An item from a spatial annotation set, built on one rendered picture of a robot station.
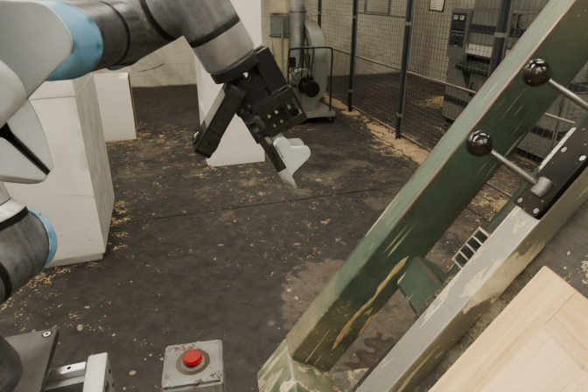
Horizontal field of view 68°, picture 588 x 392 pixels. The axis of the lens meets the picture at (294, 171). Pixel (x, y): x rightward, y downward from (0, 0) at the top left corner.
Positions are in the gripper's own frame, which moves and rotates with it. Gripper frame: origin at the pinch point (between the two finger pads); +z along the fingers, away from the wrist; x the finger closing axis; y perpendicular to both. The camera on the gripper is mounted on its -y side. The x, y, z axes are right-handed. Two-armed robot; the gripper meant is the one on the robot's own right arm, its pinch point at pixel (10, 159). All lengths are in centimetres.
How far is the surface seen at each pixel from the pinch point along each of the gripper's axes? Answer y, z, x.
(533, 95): 35, 50, 58
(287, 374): -24, 76, 25
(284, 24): -135, 204, 566
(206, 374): -37, 66, 22
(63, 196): -198, 104, 161
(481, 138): 23, 38, 37
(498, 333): 18, 56, 18
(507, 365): 18, 56, 13
